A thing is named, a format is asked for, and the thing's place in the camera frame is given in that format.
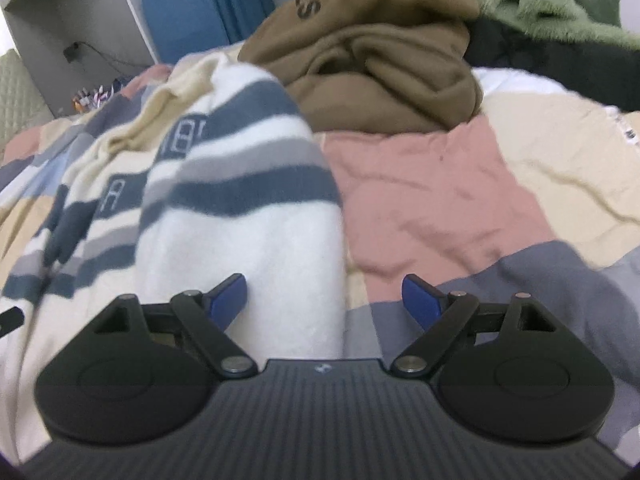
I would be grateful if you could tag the bunch of colourful small items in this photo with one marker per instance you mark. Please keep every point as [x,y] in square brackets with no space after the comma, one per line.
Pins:
[95,96]

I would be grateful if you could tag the brown printed hoodie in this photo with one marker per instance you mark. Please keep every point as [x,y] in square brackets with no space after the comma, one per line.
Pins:
[380,65]

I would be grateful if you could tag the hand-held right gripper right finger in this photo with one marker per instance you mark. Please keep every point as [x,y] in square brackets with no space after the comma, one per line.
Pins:
[417,297]

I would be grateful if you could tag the cream fluffy towel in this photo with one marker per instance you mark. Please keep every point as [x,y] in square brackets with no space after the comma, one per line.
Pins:
[240,200]

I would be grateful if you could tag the black garment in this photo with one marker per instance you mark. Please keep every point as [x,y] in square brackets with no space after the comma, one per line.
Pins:
[545,65]

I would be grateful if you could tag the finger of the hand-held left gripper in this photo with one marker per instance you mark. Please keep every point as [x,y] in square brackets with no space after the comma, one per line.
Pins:
[10,321]

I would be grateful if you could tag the white pillow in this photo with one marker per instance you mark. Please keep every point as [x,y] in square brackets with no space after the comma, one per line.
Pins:
[515,80]

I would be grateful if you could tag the patchwork bed cover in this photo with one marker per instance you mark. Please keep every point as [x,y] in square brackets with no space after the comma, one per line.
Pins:
[475,200]

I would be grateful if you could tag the beige quilted headboard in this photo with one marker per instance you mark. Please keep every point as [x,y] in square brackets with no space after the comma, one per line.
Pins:
[20,95]

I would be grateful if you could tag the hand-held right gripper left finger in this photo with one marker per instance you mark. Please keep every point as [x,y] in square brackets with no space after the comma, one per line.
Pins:
[231,296]

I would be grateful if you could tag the blue cushion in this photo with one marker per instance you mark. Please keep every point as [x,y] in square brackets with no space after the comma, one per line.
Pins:
[180,15]

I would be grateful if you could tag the white shelf unit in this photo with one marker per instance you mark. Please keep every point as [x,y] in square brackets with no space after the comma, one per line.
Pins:
[65,20]

